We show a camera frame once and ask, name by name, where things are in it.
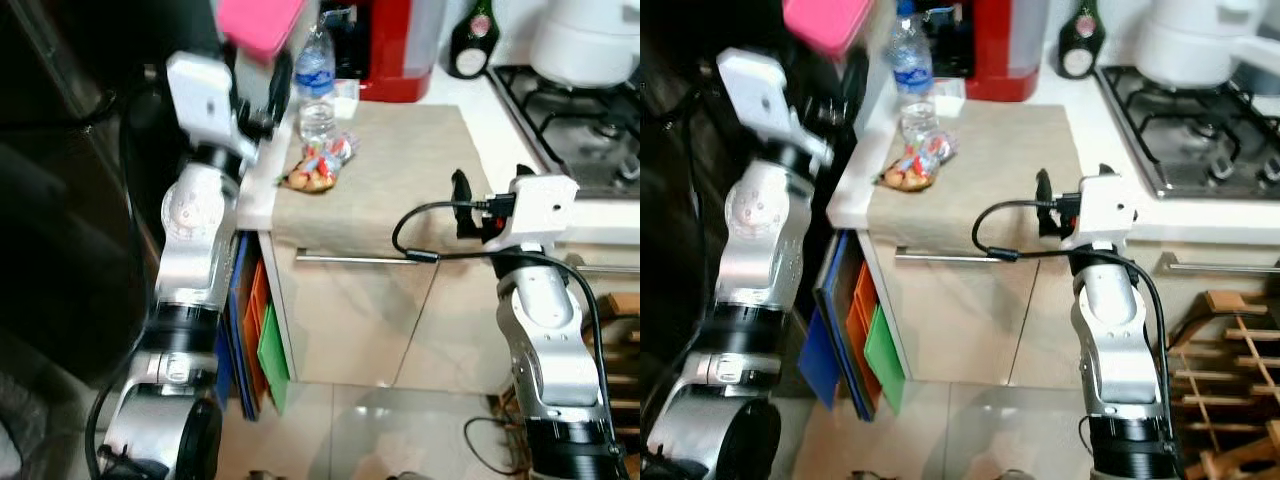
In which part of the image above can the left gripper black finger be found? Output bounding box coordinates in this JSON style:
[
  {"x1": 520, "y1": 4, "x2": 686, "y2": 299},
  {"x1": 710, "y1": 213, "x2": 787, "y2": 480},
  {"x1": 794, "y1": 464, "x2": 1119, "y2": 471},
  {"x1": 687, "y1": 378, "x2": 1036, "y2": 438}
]
[
  {"x1": 843, "y1": 50, "x2": 871, "y2": 129},
  {"x1": 268, "y1": 50, "x2": 295, "y2": 127}
]

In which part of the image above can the pink lidded container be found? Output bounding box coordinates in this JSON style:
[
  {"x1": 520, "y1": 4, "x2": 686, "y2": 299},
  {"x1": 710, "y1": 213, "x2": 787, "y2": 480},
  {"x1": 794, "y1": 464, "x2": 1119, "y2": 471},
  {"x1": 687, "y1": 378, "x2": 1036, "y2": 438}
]
[
  {"x1": 783, "y1": 0, "x2": 873, "y2": 56},
  {"x1": 215, "y1": 0, "x2": 306, "y2": 63}
]

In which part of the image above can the clear water bottle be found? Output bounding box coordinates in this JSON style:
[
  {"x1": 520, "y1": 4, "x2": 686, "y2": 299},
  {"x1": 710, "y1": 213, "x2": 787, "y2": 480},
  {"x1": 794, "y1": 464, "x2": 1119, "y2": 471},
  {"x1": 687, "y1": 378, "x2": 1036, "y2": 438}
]
[
  {"x1": 295, "y1": 22, "x2": 339, "y2": 146},
  {"x1": 890, "y1": 8, "x2": 941, "y2": 146}
]

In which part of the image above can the small white box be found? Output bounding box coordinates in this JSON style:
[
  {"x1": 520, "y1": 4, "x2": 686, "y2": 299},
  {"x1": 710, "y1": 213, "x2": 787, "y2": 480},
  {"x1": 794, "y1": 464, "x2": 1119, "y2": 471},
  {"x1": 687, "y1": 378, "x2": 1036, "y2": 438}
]
[
  {"x1": 333, "y1": 80, "x2": 363, "y2": 121},
  {"x1": 932, "y1": 78, "x2": 966, "y2": 119}
]

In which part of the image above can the steel gas stove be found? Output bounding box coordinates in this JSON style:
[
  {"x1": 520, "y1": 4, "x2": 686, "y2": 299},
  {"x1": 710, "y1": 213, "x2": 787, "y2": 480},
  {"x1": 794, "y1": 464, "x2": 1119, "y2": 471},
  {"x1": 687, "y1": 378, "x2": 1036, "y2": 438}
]
[
  {"x1": 1095, "y1": 65, "x2": 1280, "y2": 201},
  {"x1": 485, "y1": 65, "x2": 641, "y2": 201}
]

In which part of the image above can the colourful snack bag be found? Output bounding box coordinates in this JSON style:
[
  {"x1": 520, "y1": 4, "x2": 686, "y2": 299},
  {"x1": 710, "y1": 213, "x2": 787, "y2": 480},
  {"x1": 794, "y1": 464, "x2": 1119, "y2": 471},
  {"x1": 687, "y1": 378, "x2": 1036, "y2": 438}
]
[
  {"x1": 280, "y1": 135, "x2": 359, "y2": 193},
  {"x1": 880, "y1": 135, "x2": 959, "y2": 193}
]

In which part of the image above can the red kitchen appliance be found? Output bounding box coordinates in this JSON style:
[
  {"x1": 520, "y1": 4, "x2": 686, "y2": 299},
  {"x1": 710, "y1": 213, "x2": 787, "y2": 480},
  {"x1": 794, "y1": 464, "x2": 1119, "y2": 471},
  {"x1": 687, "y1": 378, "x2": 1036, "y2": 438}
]
[
  {"x1": 322, "y1": 0, "x2": 446, "y2": 103},
  {"x1": 920, "y1": 0, "x2": 1046, "y2": 101}
]

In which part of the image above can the dark glass bottle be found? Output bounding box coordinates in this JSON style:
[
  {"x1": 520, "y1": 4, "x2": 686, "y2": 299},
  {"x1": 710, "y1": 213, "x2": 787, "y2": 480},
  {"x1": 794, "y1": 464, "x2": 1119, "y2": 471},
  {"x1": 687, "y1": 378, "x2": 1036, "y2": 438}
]
[
  {"x1": 1058, "y1": 0, "x2": 1106, "y2": 79},
  {"x1": 448, "y1": 0, "x2": 501, "y2": 79}
]

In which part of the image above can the beige kitchen cabinet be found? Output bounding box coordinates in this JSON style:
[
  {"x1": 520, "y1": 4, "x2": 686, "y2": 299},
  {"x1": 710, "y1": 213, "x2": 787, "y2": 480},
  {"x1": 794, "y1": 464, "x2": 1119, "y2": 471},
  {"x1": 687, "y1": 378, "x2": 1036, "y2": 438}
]
[
  {"x1": 828, "y1": 60, "x2": 1280, "y2": 386},
  {"x1": 235, "y1": 60, "x2": 641, "y2": 393}
]

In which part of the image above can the white kettle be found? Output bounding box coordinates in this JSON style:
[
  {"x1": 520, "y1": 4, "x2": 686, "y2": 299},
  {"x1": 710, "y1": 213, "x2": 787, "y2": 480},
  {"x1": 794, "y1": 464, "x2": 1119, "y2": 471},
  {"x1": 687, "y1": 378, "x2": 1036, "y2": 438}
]
[
  {"x1": 1135, "y1": 0, "x2": 1280, "y2": 91},
  {"x1": 528, "y1": 0, "x2": 641, "y2": 89}
]

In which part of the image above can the wooden slatted rack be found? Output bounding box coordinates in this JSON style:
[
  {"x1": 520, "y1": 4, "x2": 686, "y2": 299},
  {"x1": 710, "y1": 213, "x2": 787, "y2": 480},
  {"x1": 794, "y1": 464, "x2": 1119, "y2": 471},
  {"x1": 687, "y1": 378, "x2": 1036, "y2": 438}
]
[
  {"x1": 495, "y1": 290, "x2": 641, "y2": 471},
  {"x1": 1165, "y1": 290, "x2": 1280, "y2": 480}
]

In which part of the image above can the green cutting board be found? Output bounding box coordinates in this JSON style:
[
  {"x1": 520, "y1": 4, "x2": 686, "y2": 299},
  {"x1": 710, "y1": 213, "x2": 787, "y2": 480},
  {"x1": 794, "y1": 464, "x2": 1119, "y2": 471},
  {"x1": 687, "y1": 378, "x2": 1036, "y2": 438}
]
[
  {"x1": 863, "y1": 303, "x2": 906, "y2": 416},
  {"x1": 256, "y1": 300, "x2": 292, "y2": 414}
]

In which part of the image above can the blue cutting board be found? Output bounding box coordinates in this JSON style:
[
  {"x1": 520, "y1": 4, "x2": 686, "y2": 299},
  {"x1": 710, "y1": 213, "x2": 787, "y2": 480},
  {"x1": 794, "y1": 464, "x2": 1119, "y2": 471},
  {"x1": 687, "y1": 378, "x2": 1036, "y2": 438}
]
[
  {"x1": 226, "y1": 232, "x2": 259, "y2": 421},
  {"x1": 797, "y1": 230, "x2": 871, "y2": 421}
]

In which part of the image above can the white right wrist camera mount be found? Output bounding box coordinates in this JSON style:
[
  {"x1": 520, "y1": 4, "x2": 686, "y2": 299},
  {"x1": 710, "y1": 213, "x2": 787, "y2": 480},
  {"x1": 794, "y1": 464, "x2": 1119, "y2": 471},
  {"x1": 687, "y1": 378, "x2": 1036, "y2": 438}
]
[
  {"x1": 485, "y1": 175, "x2": 579, "y2": 253},
  {"x1": 1062, "y1": 175, "x2": 1139, "y2": 251}
]

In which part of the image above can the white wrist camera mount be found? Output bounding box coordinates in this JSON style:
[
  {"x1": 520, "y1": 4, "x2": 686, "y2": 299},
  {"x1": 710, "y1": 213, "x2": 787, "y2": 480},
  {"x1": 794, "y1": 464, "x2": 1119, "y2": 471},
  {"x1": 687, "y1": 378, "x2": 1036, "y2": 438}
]
[
  {"x1": 1062, "y1": 175, "x2": 1139, "y2": 251},
  {"x1": 165, "y1": 52, "x2": 246, "y2": 156},
  {"x1": 715, "y1": 48, "x2": 833, "y2": 166},
  {"x1": 485, "y1": 175, "x2": 579, "y2": 253}
]

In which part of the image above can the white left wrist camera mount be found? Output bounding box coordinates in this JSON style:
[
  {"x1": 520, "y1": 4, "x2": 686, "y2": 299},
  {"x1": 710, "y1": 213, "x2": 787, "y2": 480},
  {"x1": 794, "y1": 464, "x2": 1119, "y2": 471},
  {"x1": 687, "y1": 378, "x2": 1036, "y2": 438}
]
[
  {"x1": 165, "y1": 52, "x2": 246, "y2": 156},
  {"x1": 715, "y1": 48, "x2": 833, "y2": 166}
]

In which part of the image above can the metal drawer handle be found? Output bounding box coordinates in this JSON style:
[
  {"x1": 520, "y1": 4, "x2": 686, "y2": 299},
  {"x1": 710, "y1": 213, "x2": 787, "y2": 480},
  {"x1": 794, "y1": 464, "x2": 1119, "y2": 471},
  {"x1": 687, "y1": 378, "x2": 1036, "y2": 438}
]
[
  {"x1": 294, "y1": 248, "x2": 421, "y2": 266},
  {"x1": 893, "y1": 247, "x2": 1001, "y2": 263},
  {"x1": 563, "y1": 258, "x2": 641, "y2": 274},
  {"x1": 1158, "y1": 253, "x2": 1280, "y2": 273}
]

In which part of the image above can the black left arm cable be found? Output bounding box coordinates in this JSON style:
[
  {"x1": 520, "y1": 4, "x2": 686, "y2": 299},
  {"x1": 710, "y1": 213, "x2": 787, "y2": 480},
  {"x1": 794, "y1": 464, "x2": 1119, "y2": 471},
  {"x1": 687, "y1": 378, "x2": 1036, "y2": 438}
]
[
  {"x1": 85, "y1": 65, "x2": 169, "y2": 480},
  {"x1": 640, "y1": 90, "x2": 721, "y2": 451}
]

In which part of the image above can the thin black floor cable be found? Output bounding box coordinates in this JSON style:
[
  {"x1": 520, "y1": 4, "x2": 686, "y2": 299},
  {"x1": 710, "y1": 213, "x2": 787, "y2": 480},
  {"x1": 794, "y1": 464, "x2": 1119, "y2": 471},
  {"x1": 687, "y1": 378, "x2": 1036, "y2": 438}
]
[{"x1": 462, "y1": 415, "x2": 531, "y2": 477}]

